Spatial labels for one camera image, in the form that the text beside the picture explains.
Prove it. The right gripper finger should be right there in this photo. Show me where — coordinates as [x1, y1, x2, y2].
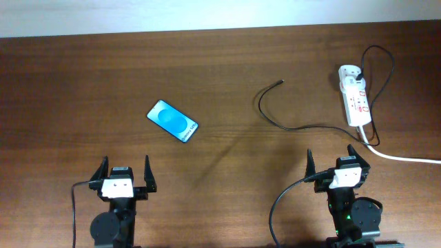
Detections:
[347, 144, 369, 169]
[305, 149, 316, 179]

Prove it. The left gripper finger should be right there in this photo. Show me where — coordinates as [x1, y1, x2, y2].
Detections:
[144, 155, 157, 188]
[90, 156, 109, 181]

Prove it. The blue screen smartphone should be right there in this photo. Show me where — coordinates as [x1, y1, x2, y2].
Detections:
[146, 100, 198, 143]

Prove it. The black charging cable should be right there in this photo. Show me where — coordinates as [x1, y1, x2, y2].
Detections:
[258, 45, 396, 147]

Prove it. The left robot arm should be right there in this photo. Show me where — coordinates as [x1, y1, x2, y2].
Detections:
[89, 156, 157, 248]

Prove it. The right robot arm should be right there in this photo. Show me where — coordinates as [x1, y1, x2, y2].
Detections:
[305, 145, 383, 247]

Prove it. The white USB charger plug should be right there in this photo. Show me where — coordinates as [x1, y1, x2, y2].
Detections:
[340, 76, 366, 93]

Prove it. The white power strip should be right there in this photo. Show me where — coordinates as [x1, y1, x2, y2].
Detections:
[338, 65, 371, 127]

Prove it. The right black camera cable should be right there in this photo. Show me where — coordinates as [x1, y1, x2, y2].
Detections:
[269, 171, 335, 247]

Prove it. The white power strip cord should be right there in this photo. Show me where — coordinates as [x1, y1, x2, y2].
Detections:
[356, 125, 441, 165]

